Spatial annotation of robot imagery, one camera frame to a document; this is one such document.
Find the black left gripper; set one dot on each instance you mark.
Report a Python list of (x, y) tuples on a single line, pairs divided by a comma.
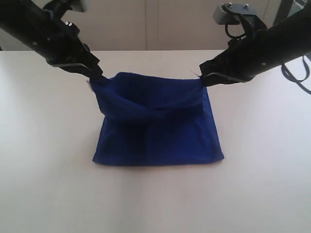
[(60, 46)]

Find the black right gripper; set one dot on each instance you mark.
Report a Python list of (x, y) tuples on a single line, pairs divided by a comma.
[(239, 63)]

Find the blue microfibre towel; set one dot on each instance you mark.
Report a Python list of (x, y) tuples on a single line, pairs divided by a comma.
[(154, 121)]

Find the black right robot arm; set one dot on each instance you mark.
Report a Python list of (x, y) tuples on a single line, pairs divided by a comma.
[(288, 39)]

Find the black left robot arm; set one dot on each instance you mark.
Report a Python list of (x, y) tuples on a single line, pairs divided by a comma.
[(20, 18)]

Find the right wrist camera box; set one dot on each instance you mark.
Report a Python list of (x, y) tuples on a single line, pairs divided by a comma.
[(228, 13)]

